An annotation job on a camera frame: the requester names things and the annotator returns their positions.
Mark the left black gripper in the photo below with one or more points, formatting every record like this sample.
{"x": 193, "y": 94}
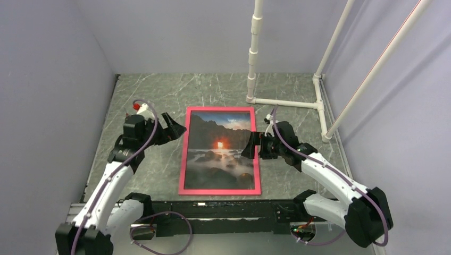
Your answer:
{"x": 173, "y": 132}

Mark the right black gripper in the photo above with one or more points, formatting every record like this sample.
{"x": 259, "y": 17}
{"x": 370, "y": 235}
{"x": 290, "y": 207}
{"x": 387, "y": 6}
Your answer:
{"x": 257, "y": 139}

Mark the sunset landscape photo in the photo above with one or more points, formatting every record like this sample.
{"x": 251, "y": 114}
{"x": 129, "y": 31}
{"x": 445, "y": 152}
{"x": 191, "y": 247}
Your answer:
{"x": 220, "y": 151}

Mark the wooden picture frame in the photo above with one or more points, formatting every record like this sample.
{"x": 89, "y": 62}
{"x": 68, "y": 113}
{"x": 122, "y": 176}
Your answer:
{"x": 220, "y": 191}

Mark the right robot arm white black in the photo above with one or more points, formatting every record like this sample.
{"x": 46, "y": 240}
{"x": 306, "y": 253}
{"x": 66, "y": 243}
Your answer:
{"x": 361, "y": 212}

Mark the white pvc pipe stand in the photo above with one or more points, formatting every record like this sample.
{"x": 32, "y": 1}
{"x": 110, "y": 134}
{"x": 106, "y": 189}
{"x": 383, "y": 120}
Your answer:
{"x": 326, "y": 132}

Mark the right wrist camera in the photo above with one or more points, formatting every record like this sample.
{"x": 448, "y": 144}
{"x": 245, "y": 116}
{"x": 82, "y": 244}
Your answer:
{"x": 269, "y": 120}

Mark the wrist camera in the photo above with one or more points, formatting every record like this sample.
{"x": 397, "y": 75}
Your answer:
{"x": 269, "y": 120}
{"x": 144, "y": 110}

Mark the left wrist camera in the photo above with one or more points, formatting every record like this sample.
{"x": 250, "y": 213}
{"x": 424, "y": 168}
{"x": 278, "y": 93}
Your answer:
{"x": 144, "y": 110}

